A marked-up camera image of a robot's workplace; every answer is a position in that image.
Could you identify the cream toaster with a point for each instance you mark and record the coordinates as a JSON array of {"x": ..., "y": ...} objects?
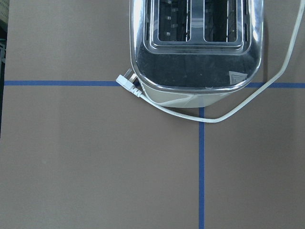
[{"x": 193, "y": 53}]

